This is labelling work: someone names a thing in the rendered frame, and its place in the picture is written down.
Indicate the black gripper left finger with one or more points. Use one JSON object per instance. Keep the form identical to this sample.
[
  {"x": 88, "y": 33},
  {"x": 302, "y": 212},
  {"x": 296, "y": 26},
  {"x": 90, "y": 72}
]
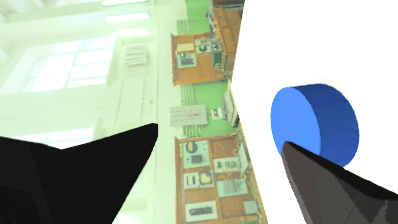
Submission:
[{"x": 82, "y": 184}]

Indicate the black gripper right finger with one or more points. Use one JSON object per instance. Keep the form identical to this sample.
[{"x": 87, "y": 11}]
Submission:
[{"x": 326, "y": 193}]

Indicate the blue cylinder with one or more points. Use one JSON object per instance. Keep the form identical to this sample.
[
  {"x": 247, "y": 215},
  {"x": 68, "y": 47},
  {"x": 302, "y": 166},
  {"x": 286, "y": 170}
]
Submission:
[{"x": 317, "y": 117}]

